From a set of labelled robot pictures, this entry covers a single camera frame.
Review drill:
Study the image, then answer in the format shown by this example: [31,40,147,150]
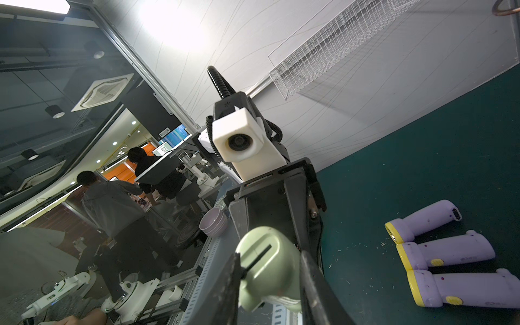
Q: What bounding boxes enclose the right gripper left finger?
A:
[188,253,242,325]

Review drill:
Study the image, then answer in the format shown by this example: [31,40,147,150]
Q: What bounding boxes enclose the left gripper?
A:
[224,158,327,260]

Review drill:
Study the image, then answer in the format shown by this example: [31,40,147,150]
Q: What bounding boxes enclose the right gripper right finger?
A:
[299,251,355,325]

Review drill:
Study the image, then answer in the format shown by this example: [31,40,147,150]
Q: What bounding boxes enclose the pale green flashlight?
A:
[236,226,302,313]

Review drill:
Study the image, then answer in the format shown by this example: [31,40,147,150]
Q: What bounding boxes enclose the purple flashlight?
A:
[385,200,463,244]
[396,230,496,271]
[406,268,519,309]

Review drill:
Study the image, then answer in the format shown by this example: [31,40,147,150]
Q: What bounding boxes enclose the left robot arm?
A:
[206,66,327,260]

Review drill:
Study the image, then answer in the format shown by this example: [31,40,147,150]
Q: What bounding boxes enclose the stacked purple bowls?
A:
[199,207,228,238]

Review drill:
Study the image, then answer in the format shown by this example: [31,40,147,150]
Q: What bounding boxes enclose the person in black top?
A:
[127,147,187,199]

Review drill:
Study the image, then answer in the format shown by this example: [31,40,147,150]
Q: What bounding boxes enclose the person in grey jacket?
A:
[77,171,183,284]

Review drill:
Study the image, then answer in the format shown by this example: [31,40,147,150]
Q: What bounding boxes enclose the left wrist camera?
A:
[212,108,287,181]

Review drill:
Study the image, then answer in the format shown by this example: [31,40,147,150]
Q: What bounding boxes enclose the copper wire jewelry stand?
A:
[492,0,520,16]

